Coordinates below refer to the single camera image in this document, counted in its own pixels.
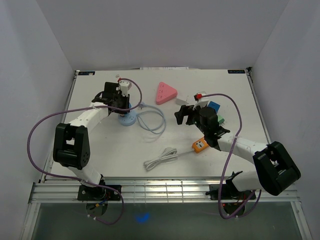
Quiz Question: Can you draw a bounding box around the purple cable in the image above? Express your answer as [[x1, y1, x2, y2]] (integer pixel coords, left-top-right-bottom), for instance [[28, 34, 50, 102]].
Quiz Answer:
[[197, 92, 263, 220], [26, 77, 143, 225]]

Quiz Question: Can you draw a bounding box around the light blue power cord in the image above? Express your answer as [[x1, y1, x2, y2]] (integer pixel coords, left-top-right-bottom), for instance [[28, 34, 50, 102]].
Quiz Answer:
[[136, 102, 167, 136]]

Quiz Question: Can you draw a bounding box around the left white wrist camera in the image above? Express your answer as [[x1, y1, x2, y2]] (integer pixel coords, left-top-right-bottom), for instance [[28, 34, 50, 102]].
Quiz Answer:
[[118, 78, 132, 97]]

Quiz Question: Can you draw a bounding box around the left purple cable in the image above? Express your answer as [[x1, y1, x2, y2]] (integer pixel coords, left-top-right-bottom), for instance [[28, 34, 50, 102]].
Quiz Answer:
[[26, 77, 143, 225]]

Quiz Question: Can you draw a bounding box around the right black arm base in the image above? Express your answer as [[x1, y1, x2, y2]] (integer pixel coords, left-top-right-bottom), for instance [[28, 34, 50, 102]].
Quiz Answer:
[[205, 184, 252, 201]]

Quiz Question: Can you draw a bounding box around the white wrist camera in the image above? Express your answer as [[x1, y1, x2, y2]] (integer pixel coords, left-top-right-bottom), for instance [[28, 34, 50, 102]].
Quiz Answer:
[[193, 91, 208, 110], [118, 78, 132, 97]]

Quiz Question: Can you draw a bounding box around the white charger plug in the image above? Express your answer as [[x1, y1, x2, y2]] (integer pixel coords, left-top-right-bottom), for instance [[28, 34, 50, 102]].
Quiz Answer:
[[175, 95, 189, 106]]

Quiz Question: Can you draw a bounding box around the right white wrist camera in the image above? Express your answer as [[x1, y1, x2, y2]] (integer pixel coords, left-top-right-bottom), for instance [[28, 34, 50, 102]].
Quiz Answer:
[[193, 91, 208, 110]]

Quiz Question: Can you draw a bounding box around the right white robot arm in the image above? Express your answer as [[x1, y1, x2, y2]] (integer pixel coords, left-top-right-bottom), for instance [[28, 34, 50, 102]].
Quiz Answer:
[[174, 105, 301, 199]]

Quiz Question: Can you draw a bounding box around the pink triangular power strip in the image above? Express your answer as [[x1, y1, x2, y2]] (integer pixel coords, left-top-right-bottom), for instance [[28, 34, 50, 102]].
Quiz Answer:
[[155, 82, 178, 105]]

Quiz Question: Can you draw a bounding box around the green charger plug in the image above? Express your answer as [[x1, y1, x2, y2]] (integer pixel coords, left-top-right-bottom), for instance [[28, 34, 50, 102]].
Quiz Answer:
[[217, 114, 225, 125]]

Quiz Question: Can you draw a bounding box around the white coiled power cord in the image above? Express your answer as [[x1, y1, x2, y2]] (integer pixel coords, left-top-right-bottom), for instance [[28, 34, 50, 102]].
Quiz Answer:
[[143, 146, 195, 172]]

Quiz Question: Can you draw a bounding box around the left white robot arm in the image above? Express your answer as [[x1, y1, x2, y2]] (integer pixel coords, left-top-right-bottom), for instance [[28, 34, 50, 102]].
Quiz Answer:
[[53, 79, 132, 200]]

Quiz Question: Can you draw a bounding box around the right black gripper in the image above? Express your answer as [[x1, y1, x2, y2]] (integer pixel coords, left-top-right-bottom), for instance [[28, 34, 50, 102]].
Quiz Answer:
[[174, 103, 208, 135]]

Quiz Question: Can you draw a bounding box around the round light blue power strip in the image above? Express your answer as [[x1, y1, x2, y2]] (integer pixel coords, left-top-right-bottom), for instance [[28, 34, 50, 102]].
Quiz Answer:
[[118, 110, 137, 127]]

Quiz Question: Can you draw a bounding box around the right blue corner label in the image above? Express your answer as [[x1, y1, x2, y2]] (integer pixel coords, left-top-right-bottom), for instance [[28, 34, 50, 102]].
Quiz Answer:
[[227, 69, 246, 74]]

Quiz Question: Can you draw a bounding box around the orange power strip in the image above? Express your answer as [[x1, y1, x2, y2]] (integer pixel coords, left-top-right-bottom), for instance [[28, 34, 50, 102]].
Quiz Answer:
[[191, 137, 209, 154]]

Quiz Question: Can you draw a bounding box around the dark blue cube socket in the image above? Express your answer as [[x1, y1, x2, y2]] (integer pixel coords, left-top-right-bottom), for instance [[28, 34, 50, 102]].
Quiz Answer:
[[207, 101, 221, 114]]

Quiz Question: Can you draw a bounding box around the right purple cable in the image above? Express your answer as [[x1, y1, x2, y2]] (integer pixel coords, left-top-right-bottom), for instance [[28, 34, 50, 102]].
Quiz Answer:
[[197, 92, 263, 220]]

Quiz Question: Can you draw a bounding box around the left blue corner label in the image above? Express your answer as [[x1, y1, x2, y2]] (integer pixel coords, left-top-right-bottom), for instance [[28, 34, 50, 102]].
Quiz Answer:
[[77, 71, 96, 76]]

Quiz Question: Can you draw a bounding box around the blue corner label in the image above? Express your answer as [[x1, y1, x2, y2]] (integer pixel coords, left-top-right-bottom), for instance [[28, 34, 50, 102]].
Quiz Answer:
[[77, 71, 96, 76], [227, 69, 246, 74]]

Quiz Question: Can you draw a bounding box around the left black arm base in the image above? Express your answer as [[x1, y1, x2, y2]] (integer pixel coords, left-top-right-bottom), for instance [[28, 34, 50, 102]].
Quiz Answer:
[[77, 185, 121, 202]]

